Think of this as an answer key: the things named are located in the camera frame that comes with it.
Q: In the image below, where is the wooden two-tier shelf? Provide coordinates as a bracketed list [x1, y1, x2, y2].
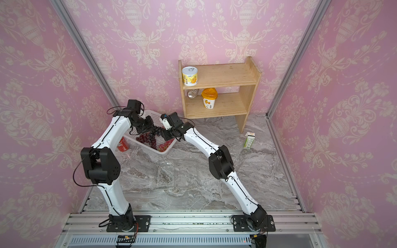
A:
[178, 56, 262, 133]

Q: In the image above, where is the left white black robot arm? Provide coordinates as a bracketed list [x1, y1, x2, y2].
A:
[79, 104, 154, 233]

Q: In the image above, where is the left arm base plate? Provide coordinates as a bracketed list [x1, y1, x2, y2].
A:
[106, 215, 151, 233]

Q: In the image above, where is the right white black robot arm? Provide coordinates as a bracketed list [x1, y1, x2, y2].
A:
[160, 112, 270, 231]

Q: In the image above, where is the aluminium rail frame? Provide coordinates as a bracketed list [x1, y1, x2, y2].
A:
[56, 210, 326, 248]

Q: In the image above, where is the pink red grape bunch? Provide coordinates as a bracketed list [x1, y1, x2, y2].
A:
[157, 139, 174, 152]

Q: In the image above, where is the green white milk carton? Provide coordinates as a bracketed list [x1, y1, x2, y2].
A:
[244, 132, 255, 149]

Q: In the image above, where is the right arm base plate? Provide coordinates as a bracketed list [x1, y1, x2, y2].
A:
[231, 215, 276, 233]

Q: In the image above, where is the clear plastic container left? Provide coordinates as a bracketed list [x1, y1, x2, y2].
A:
[138, 160, 175, 188]

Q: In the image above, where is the orange lid white cup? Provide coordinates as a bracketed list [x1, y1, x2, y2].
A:
[201, 88, 218, 110]

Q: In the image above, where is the yellow white can on shelf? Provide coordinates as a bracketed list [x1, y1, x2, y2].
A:
[182, 66, 198, 87]

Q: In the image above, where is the dark red grape bunch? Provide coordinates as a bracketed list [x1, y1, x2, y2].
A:
[135, 132, 157, 150]

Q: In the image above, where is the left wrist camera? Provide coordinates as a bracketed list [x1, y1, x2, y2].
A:
[126, 99, 144, 116]

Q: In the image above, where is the white plastic basket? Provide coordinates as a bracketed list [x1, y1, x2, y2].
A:
[124, 110, 177, 155]

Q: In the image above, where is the black grape bunch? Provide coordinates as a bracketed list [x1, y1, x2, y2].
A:
[149, 126, 165, 138]

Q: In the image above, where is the red soda can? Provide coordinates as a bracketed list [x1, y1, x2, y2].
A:
[117, 136, 129, 152]

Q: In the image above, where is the small glass jar on shelf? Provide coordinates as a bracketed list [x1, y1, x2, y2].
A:
[187, 89, 199, 99]

